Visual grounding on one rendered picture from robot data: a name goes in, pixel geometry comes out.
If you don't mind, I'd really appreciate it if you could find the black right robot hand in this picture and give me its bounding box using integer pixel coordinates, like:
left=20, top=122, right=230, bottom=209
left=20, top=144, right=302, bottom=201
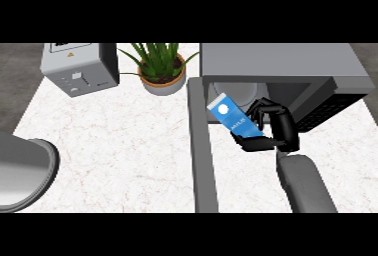
left=229, top=96, right=301, bottom=154

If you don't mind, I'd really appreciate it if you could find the blue milk carton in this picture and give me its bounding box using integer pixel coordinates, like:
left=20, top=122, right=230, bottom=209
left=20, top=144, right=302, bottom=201
left=205, top=92, right=266, bottom=139

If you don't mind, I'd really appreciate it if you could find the grey microwave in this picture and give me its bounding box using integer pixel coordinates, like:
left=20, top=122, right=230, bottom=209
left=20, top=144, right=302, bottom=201
left=198, top=42, right=376, bottom=134

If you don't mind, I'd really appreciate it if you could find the grey microwave door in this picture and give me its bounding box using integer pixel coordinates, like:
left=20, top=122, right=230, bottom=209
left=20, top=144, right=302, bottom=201
left=186, top=76, right=220, bottom=214

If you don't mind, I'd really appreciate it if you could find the potted green plant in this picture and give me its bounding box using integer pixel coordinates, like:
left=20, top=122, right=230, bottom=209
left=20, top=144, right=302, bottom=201
left=116, top=42, right=201, bottom=97

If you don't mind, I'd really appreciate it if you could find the silver toaster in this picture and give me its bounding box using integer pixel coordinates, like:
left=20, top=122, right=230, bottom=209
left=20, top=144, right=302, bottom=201
left=38, top=42, right=121, bottom=98

